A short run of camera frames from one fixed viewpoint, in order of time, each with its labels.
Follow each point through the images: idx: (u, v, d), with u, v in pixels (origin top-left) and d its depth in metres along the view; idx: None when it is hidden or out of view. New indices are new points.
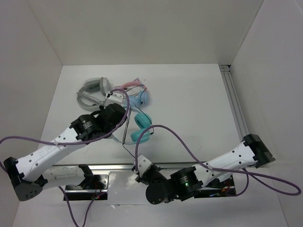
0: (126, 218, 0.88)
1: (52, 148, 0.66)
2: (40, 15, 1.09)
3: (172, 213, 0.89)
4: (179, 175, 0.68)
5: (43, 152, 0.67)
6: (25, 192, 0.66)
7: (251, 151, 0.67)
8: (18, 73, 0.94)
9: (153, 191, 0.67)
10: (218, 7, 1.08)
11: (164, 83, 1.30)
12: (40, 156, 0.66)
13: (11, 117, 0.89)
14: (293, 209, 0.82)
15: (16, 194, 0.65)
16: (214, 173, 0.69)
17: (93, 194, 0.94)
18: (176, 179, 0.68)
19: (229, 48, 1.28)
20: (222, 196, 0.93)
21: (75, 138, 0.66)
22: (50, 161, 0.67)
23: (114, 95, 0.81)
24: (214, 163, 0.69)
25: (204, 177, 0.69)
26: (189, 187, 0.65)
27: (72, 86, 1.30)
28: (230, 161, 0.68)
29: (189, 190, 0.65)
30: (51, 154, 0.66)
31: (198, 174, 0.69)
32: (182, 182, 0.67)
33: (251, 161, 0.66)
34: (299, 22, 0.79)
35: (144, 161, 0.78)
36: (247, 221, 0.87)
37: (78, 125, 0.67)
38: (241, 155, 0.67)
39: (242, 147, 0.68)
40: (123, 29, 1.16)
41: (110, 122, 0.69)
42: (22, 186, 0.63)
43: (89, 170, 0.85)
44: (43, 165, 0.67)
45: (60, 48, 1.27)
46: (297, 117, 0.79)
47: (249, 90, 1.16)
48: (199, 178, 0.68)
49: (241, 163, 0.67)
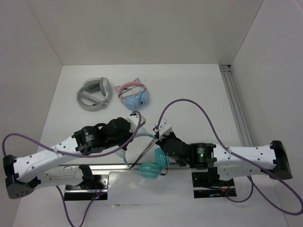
0: (126, 218, 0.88)
1: (51, 154, 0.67)
2: (39, 15, 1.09)
3: (172, 213, 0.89)
4: (196, 146, 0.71)
5: (42, 156, 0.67)
6: (17, 191, 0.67)
7: (273, 154, 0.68)
8: (17, 73, 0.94)
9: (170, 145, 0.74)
10: (218, 7, 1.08)
11: (164, 83, 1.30)
12: (38, 161, 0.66)
13: (11, 117, 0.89)
14: (294, 209, 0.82)
15: (8, 192, 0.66)
16: (230, 157, 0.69)
17: (93, 194, 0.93)
18: (193, 149, 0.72)
19: (229, 48, 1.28)
20: (223, 196, 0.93)
21: (75, 149, 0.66)
22: (47, 166, 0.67)
23: (136, 117, 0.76)
24: (234, 149, 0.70)
25: (220, 156, 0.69)
26: (201, 158, 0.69)
27: (72, 86, 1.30)
28: (250, 154, 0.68)
29: (200, 161, 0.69)
30: (49, 160, 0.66)
31: (215, 152, 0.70)
32: (198, 152, 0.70)
33: (270, 162, 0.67)
34: (299, 22, 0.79)
35: (164, 124, 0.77)
36: (247, 221, 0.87)
37: (81, 136, 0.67)
38: (263, 154, 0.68)
39: (267, 148, 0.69)
40: (123, 30, 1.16)
41: (111, 137, 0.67)
42: (14, 187, 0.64)
43: (90, 172, 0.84)
44: (39, 170, 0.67)
45: (60, 48, 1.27)
46: (298, 117, 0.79)
47: (249, 90, 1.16)
48: (214, 155, 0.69)
49: (259, 160, 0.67)
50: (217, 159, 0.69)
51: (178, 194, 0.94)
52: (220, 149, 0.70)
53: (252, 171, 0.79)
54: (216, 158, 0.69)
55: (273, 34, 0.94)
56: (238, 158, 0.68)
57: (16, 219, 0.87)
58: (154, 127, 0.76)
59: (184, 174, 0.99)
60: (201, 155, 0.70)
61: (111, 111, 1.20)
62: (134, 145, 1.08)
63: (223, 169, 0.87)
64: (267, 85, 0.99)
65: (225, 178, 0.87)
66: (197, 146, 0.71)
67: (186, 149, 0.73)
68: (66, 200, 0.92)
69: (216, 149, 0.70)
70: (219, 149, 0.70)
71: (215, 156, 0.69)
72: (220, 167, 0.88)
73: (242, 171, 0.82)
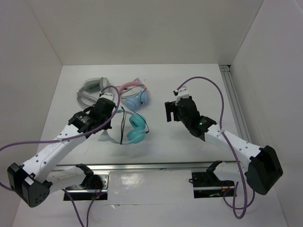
0: (126, 218, 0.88)
1: (57, 144, 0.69)
2: (39, 15, 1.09)
3: (172, 213, 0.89)
4: (202, 117, 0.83)
5: (49, 150, 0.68)
6: (37, 194, 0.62)
7: (256, 153, 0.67)
8: (17, 73, 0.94)
9: (184, 101, 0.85)
10: (218, 7, 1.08)
11: (164, 83, 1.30)
12: (47, 154, 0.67)
13: (11, 117, 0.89)
14: (293, 209, 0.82)
15: (27, 198, 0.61)
16: (218, 135, 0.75)
17: (94, 194, 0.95)
18: (199, 117, 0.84)
19: (228, 48, 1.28)
20: (222, 196, 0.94)
21: (77, 131, 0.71)
22: (57, 158, 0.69)
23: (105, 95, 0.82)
24: (227, 133, 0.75)
25: (212, 131, 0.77)
26: (200, 125, 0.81)
27: (72, 86, 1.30)
28: (237, 143, 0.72)
29: (198, 126, 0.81)
30: (57, 151, 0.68)
31: (212, 126, 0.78)
32: (201, 121, 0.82)
33: (247, 156, 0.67)
34: (298, 21, 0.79)
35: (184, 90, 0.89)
36: (247, 221, 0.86)
37: (76, 121, 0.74)
38: (247, 147, 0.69)
39: (256, 146, 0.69)
40: (123, 29, 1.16)
41: (103, 115, 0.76)
42: (34, 187, 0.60)
43: (87, 168, 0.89)
44: (51, 163, 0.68)
45: (60, 48, 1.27)
46: (298, 117, 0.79)
47: (249, 91, 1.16)
48: (209, 127, 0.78)
49: (240, 150, 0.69)
50: (209, 131, 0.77)
51: (178, 194, 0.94)
52: (216, 127, 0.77)
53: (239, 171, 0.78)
54: (209, 129, 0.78)
55: (273, 34, 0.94)
56: (224, 140, 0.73)
57: (16, 219, 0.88)
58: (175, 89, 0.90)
59: (184, 174, 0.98)
60: (201, 123, 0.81)
61: None
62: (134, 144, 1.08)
63: (221, 165, 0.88)
64: (267, 85, 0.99)
65: (219, 176, 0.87)
66: (201, 118, 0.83)
67: (194, 113, 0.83)
68: (66, 200, 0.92)
69: (212, 126, 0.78)
70: (215, 127, 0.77)
71: (209, 128, 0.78)
72: (220, 163, 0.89)
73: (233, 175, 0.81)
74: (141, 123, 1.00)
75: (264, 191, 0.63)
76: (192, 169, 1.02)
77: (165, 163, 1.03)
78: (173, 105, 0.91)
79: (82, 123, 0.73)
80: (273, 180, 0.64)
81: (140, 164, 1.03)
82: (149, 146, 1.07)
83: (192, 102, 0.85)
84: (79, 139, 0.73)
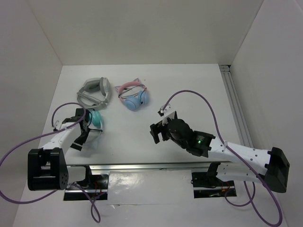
0: (126, 218, 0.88)
1: (63, 132, 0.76)
2: (39, 15, 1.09)
3: (172, 213, 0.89)
4: (198, 134, 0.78)
5: (59, 134, 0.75)
6: (62, 170, 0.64)
7: (268, 159, 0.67)
8: (18, 72, 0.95)
9: (174, 123, 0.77)
10: (218, 7, 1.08)
11: (164, 83, 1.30)
12: (59, 137, 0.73)
13: (11, 116, 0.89)
14: (294, 209, 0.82)
15: (54, 172, 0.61)
16: (224, 150, 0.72)
17: (94, 194, 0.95)
18: (193, 136, 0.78)
19: (229, 48, 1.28)
20: (222, 196, 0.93)
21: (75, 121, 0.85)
22: (67, 141, 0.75)
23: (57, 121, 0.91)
24: (230, 144, 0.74)
25: (215, 147, 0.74)
26: (199, 144, 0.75)
27: (72, 86, 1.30)
28: (245, 153, 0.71)
29: (197, 145, 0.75)
30: (66, 134, 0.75)
31: (212, 142, 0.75)
32: (198, 138, 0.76)
33: (261, 165, 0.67)
34: (299, 21, 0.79)
35: (169, 108, 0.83)
36: (248, 222, 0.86)
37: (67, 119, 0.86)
38: (257, 156, 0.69)
39: (264, 152, 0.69)
40: (123, 29, 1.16)
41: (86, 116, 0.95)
42: (61, 157, 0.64)
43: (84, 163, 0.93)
44: (64, 144, 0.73)
45: (60, 48, 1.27)
46: (297, 117, 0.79)
47: (249, 91, 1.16)
48: (210, 144, 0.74)
49: (252, 161, 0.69)
50: (211, 148, 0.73)
51: (178, 194, 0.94)
52: (217, 142, 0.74)
53: (248, 175, 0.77)
54: (211, 147, 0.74)
55: (273, 34, 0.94)
56: (232, 153, 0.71)
57: (16, 219, 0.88)
58: (160, 109, 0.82)
59: (184, 174, 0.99)
60: (200, 141, 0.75)
61: (111, 111, 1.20)
62: (134, 144, 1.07)
63: (222, 168, 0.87)
64: (267, 85, 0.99)
65: (222, 178, 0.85)
66: (197, 134, 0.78)
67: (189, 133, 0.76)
68: (66, 200, 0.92)
69: (213, 141, 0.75)
70: (217, 141, 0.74)
71: (211, 145, 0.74)
72: (221, 165, 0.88)
73: (238, 176, 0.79)
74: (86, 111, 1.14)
75: (283, 190, 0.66)
76: (192, 169, 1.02)
77: (165, 163, 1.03)
78: (160, 126, 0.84)
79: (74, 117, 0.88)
80: (287, 178, 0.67)
81: (140, 164, 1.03)
82: (149, 146, 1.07)
83: (183, 123, 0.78)
84: (76, 132, 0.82)
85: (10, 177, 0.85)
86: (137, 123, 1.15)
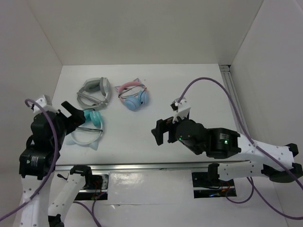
0: (126, 218, 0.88)
1: (31, 205, 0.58)
2: (39, 15, 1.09)
3: (172, 213, 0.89)
4: (216, 132, 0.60)
5: (28, 213, 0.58)
6: None
7: (291, 156, 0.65)
8: (18, 72, 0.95)
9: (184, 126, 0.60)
10: (218, 8, 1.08)
11: (164, 82, 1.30)
12: (31, 218, 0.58)
13: (11, 116, 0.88)
14: (294, 209, 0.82)
15: None
16: (254, 151, 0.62)
17: (94, 194, 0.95)
18: (211, 136, 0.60)
19: (229, 48, 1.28)
20: (223, 196, 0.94)
21: (39, 178, 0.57)
22: (42, 211, 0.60)
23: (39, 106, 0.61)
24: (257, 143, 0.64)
25: (245, 148, 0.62)
26: (222, 144, 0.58)
27: (72, 86, 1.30)
28: (272, 152, 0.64)
29: (219, 147, 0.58)
30: (37, 209, 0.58)
31: (241, 142, 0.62)
32: (219, 139, 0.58)
33: (289, 164, 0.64)
34: (298, 21, 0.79)
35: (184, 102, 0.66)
36: (247, 222, 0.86)
37: (26, 168, 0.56)
38: (282, 154, 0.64)
39: (286, 148, 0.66)
40: (123, 30, 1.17)
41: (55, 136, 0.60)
42: None
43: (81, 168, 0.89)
44: (41, 220, 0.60)
45: (60, 48, 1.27)
46: (297, 117, 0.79)
47: (249, 91, 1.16)
48: (239, 145, 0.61)
49: (280, 160, 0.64)
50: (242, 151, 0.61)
51: (178, 194, 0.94)
52: (246, 141, 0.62)
53: (252, 172, 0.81)
54: (240, 148, 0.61)
55: (273, 34, 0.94)
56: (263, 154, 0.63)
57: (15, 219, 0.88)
58: (173, 101, 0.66)
59: (184, 174, 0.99)
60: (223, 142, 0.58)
61: (111, 111, 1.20)
62: (134, 144, 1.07)
63: (223, 168, 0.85)
64: (267, 85, 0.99)
65: (223, 178, 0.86)
66: (215, 133, 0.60)
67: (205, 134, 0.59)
68: None
69: (240, 139, 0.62)
70: (245, 141, 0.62)
71: (240, 146, 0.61)
72: (220, 166, 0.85)
73: (242, 172, 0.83)
74: (86, 112, 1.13)
75: None
76: (192, 169, 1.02)
77: (165, 163, 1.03)
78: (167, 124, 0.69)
79: (32, 166, 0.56)
80: None
81: (140, 164, 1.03)
82: (149, 146, 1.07)
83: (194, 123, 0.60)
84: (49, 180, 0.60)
85: (10, 178, 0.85)
86: (137, 123, 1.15)
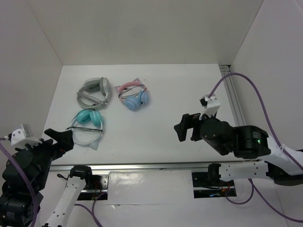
0: (126, 218, 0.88)
1: None
2: (39, 15, 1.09)
3: (172, 213, 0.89)
4: (243, 131, 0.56)
5: None
6: None
7: None
8: (18, 72, 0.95)
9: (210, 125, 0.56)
10: (218, 8, 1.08)
11: (164, 82, 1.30)
12: None
13: (11, 116, 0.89)
14: (294, 209, 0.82)
15: None
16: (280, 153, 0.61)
17: (94, 194, 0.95)
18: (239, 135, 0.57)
19: (229, 48, 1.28)
20: (223, 196, 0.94)
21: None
22: None
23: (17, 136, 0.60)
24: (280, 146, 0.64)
25: (273, 149, 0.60)
26: (251, 144, 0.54)
27: (72, 86, 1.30)
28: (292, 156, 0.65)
29: (249, 145, 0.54)
30: None
31: (271, 142, 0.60)
32: (249, 137, 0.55)
33: None
34: (298, 21, 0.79)
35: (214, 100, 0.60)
36: (247, 222, 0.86)
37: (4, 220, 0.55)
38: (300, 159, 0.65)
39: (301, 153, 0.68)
40: (123, 30, 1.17)
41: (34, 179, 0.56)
42: None
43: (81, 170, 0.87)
44: None
45: (60, 48, 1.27)
46: (297, 117, 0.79)
47: (249, 90, 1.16)
48: (269, 146, 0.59)
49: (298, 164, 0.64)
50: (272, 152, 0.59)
51: (178, 194, 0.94)
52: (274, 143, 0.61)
53: (256, 174, 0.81)
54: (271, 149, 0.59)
55: (273, 34, 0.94)
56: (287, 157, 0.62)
57: None
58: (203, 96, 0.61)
59: (184, 174, 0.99)
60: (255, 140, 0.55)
61: (111, 111, 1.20)
62: (134, 145, 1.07)
63: (225, 169, 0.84)
64: (267, 85, 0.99)
65: (225, 179, 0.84)
66: (242, 132, 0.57)
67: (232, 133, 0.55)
68: None
69: (270, 140, 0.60)
70: (274, 143, 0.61)
71: (270, 147, 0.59)
72: (222, 166, 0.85)
73: (245, 174, 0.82)
74: (86, 112, 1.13)
75: None
76: (192, 169, 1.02)
77: (165, 163, 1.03)
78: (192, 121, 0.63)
79: (9, 218, 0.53)
80: None
81: (140, 164, 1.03)
82: (149, 146, 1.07)
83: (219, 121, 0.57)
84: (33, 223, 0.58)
85: None
86: (137, 123, 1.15)
